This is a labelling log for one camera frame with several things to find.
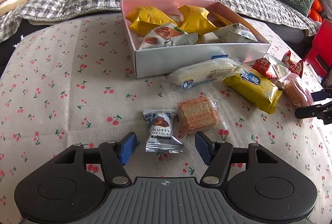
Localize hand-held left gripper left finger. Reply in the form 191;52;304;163
53;131;138;186

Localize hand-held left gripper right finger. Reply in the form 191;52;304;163
194;131;279;186

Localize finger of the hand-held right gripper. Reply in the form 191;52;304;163
294;102;332;124
310;89;332;102

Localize pink wafer packet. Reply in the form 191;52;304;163
277;73;314;109

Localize clear wafer biscuit packet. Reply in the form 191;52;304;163
177;96;227;137

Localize silver chocolate truffle packet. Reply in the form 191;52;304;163
143;109;185;154

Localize red candy packet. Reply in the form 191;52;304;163
251;57;278;79
281;50;304;78

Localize yellow cracker packet blue label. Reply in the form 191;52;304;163
223;68;283;114

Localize white sandwich bread packet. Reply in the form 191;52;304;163
168;57;246;90

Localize pink cardboard box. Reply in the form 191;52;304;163
120;0;271;79

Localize white pecan nut packet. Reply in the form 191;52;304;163
137;23;199;51
214;22;259;43

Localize printed yellow snack packet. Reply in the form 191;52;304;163
178;5;217;34

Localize large ridged yellow snack packet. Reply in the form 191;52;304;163
126;6;178;36

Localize red plastic stool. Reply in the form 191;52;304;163
303;19;332;72

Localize orange soft object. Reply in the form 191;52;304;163
308;0;323;23

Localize cherry print tablecloth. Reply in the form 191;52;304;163
0;13;332;224

